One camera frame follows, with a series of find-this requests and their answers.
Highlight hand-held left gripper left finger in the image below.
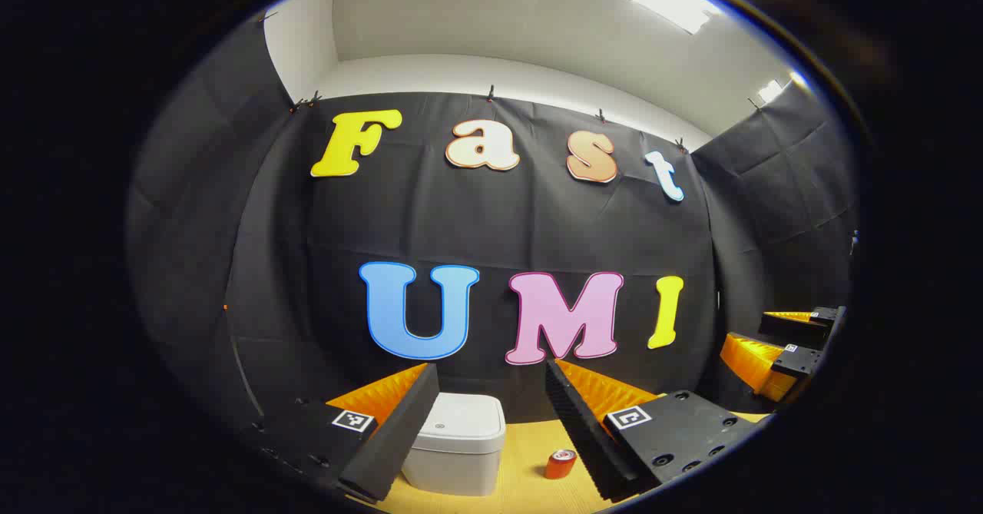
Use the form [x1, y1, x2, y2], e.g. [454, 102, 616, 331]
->
[244, 362, 441, 504]

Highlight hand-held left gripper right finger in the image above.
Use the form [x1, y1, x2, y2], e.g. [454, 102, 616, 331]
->
[545, 358, 772, 502]

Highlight red pop can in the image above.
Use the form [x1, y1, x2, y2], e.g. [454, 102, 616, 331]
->
[545, 449, 578, 480]

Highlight white desktop garbage bin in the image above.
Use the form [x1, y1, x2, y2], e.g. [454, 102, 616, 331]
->
[401, 393, 507, 497]

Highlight wooden desktop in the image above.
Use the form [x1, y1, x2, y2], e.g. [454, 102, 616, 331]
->
[367, 410, 770, 514]

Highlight black backdrop cloth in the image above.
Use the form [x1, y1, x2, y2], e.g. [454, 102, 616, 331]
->
[127, 11, 859, 438]

